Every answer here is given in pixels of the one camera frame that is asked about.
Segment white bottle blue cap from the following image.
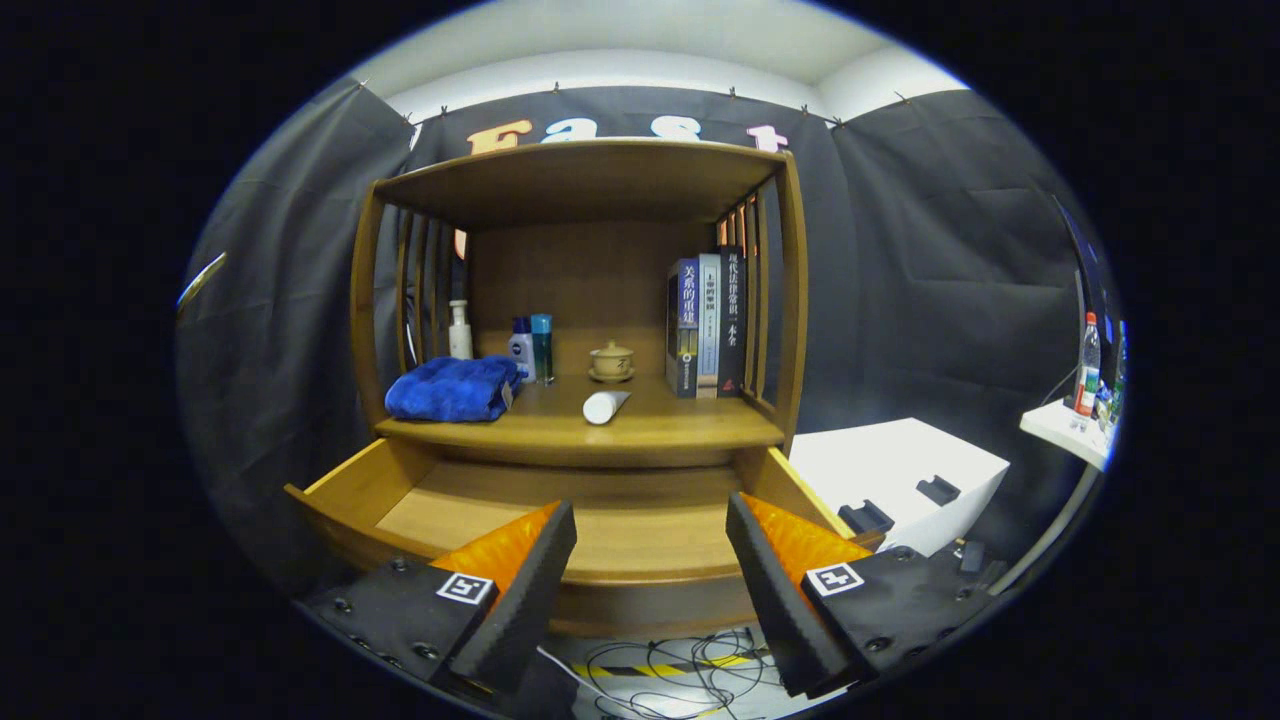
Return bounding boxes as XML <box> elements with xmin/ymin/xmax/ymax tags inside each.
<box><xmin>508</xmin><ymin>317</ymin><xmax>537</xmax><ymax>384</ymax></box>

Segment wooden countertop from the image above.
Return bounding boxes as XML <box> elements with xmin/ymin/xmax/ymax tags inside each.
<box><xmin>375</xmin><ymin>375</ymin><xmax>788</xmax><ymax>456</ymax></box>

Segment floor cables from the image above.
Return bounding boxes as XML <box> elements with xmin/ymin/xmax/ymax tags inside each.
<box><xmin>535</xmin><ymin>628</ymin><xmax>791</xmax><ymax>720</ymax></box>

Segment black backdrop cloth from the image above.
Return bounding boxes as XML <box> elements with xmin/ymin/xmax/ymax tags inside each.
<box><xmin>178</xmin><ymin>78</ymin><xmax>1116</xmax><ymax>601</ymax></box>

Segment blue towel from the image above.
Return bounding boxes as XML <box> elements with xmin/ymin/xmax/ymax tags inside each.
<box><xmin>385</xmin><ymin>355</ymin><xmax>523</xmax><ymax>423</ymax></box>

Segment green label bottle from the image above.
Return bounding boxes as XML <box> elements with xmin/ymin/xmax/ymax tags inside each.
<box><xmin>1108</xmin><ymin>320</ymin><xmax>1129</xmax><ymax>421</ymax></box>

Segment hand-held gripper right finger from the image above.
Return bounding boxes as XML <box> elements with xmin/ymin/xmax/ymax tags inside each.
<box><xmin>726</xmin><ymin>491</ymin><xmax>1001</xmax><ymax>699</ymax></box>

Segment black spine book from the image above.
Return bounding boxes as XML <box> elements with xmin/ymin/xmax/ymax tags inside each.
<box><xmin>717</xmin><ymin>246</ymin><xmax>747</xmax><ymax>397</ymax></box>

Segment pale blue spine book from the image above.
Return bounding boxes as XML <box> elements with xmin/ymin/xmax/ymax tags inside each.
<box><xmin>697</xmin><ymin>253</ymin><xmax>723</xmax><ymax>399</ymax></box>

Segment wooden cabinet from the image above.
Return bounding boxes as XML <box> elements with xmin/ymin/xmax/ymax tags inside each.
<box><xmin>350</xmin><ymin>138</ymin><xmax>809</xmax><ymax>481</ymax></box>

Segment wooden drawer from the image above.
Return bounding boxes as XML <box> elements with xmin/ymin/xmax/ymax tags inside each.
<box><xmin>284</xmin><ymin>437</ymin><xmax>886</xmax><ymax>641</ymax></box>

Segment beige lidded teacup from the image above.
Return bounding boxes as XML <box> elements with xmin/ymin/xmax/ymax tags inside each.
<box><xmin>587</xmin><ymin>340</ymin><xmax>637</xmax><ymax>384</ymax></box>

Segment red label water bottle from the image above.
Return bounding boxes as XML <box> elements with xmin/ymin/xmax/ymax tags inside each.
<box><xmin>1075</xmin><ymin>312</ymin><xmax>1102</xmax><ymax>416</ymax></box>

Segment white storage box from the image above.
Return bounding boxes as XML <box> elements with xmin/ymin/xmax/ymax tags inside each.
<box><xmin>787</xmin><ymin>417</ymin><xmax>1011</xmax><ymax>559</ymax></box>

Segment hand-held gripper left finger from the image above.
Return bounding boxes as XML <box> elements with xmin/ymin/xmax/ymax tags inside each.
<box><xmin>300</xmin><ymin>500</ymin><xmax>579</xmax><ymax>701</ymax></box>

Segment white side table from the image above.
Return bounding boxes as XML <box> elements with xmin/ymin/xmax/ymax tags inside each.
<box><xmin>1020</xmin><ymin>398</ymin><xmax>1116</xmax><ymax>471</ymax></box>

